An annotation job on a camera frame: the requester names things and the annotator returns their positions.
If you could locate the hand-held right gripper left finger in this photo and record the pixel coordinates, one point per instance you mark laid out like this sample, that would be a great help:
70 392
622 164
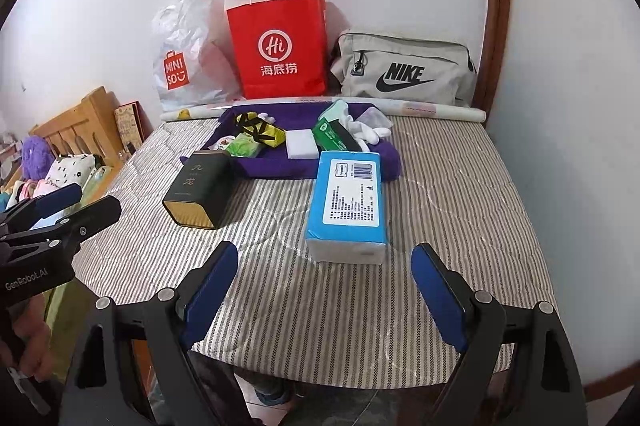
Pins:
210 296

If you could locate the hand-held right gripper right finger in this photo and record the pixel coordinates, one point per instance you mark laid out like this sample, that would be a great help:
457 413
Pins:
440 298

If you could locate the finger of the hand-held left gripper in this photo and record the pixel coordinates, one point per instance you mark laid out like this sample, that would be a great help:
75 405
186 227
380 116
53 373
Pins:
55 198
95 216

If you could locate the purple towel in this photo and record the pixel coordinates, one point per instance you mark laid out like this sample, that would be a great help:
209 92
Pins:
270 166

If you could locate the fruit print sachet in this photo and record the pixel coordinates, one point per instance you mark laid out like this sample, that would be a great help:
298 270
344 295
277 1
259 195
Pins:
222 143

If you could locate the light green tissue pack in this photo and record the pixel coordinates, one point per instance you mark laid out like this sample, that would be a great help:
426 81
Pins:
245 146

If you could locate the white sponge block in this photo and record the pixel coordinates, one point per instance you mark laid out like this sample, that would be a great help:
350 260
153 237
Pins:
302 145

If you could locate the white cloth gloves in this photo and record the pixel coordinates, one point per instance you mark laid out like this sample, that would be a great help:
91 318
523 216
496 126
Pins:
370 132

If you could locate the clear plastic packet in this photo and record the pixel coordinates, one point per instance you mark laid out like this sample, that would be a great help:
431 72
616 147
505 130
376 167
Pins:
375 115

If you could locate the green wipes packet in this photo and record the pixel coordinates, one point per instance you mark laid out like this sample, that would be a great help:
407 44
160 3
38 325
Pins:
332 133

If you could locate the person's left hand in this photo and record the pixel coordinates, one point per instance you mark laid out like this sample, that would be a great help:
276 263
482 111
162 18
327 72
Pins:
37 341

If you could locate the colourful printed quilt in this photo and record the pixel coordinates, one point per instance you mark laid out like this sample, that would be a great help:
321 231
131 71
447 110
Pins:
25 192

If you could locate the white spotted pillow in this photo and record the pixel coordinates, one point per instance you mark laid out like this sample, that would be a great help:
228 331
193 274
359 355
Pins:
70 170

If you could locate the purple plush toy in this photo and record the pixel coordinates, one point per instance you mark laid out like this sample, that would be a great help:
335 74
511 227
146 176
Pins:
36 156

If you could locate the wooden headboard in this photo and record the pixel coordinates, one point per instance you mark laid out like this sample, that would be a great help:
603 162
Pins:
85 121

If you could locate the striped mattress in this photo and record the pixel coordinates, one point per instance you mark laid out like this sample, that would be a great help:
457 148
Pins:
450 206

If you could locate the patterned brown notebook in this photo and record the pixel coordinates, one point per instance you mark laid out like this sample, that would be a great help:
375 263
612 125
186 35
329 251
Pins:
130 121

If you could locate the dark green tin box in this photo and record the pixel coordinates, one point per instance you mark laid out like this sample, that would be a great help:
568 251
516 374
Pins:
195 191

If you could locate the blue cardboard box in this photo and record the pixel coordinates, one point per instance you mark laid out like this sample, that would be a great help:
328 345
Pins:
345 216

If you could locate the rolled paper poster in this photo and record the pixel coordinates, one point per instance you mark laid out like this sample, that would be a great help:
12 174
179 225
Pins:
440 111

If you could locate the white plastic shopping bag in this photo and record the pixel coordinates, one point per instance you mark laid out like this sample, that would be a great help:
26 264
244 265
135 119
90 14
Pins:
190 36

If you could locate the grey waist bag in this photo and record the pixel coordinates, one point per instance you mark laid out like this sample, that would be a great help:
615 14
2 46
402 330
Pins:
360 56

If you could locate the red paper bag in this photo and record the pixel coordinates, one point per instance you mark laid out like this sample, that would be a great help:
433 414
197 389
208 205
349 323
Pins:
300 16

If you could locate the brown wooden door frame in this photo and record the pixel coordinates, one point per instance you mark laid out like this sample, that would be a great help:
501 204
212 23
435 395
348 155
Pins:
497 6

